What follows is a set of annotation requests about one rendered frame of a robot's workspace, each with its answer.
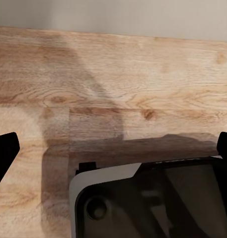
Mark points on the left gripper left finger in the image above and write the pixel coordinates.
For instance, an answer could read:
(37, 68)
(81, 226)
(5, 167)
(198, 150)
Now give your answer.
(9, 148)

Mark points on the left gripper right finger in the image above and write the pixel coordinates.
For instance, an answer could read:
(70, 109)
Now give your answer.
(222, 145)

